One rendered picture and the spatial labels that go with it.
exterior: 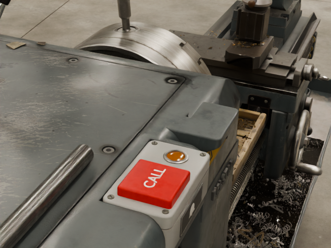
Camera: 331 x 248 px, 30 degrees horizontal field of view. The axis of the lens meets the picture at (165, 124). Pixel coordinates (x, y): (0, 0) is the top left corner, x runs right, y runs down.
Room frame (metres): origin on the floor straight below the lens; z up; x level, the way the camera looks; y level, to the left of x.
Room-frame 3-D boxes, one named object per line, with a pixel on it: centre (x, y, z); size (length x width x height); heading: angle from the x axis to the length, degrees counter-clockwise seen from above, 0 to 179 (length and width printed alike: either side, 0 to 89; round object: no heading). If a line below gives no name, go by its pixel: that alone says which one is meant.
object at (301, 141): (1.57, -0.38, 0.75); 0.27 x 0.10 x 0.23; 160
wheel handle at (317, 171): (1.45, -0.40, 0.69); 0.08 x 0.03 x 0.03; 70
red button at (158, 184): (0.53, 0.01, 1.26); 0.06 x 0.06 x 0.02; 70
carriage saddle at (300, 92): (1.66, -0.17, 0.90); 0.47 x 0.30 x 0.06; 70
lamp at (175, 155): (0.59, -0.01, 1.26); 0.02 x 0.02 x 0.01
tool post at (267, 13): (1.59, -0.22, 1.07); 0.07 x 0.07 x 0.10; 70
